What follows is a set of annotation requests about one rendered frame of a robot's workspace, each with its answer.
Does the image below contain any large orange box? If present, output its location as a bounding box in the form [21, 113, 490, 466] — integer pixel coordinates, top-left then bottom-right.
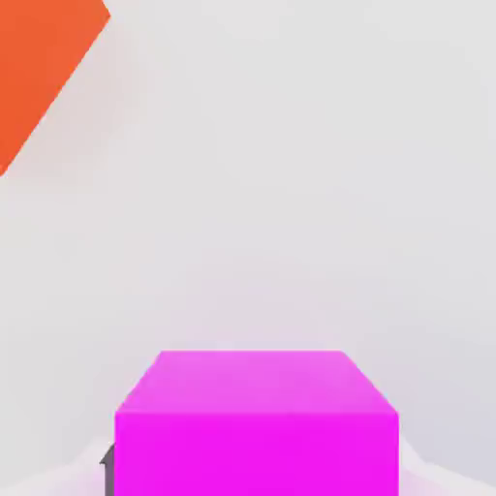
[0, 0, 112, 178]

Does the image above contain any small magenta cube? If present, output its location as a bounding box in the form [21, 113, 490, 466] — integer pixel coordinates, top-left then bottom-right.
[114, 349, 400, 496]

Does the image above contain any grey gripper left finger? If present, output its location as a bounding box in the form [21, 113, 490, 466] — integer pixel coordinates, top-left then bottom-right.
[22, 436, 116, 496]

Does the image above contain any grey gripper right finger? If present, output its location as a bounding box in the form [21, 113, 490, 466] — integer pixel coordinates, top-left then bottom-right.
[397, 433, 496, 496]

